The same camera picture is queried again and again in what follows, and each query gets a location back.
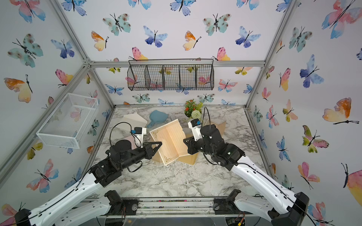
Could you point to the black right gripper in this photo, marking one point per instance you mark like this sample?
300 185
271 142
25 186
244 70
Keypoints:
191 145

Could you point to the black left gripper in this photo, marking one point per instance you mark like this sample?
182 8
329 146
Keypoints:
149 152

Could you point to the kraft brown envelope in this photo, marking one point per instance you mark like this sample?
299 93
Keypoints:
184 156

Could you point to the cream white envelope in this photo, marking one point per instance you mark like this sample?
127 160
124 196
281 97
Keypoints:
135 120

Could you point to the pink envelope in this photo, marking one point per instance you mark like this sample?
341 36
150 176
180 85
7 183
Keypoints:
131 139

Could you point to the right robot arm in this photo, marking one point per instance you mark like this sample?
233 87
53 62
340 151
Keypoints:
280 206

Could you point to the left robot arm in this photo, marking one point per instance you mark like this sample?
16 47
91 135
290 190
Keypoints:
62 211

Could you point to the teal plastic dustpan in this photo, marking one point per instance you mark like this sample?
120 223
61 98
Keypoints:
157 117

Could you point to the white pot with artificial plant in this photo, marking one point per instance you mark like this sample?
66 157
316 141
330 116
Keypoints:
193 109

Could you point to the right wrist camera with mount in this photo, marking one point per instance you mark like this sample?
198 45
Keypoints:
195 126

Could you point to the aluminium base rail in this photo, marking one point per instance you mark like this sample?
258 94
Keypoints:
151 208

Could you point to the black wire wall basket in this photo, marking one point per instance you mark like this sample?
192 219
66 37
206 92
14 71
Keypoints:
171 74

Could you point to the white mesh wall basket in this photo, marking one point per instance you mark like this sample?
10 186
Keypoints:
68 121

